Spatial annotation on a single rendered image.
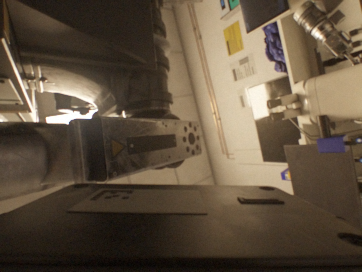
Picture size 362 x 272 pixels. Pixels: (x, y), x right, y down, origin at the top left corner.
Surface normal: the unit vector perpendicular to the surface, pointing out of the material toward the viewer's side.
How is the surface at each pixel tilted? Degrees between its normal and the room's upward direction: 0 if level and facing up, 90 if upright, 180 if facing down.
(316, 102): 90
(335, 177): 86
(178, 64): 180
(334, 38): 96
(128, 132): 157
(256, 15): 92
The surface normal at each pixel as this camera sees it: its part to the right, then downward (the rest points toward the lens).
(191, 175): 0.56, -0.08
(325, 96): -0.78, 0.23
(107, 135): 0.84, -0.11
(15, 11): 0.10, 0.99
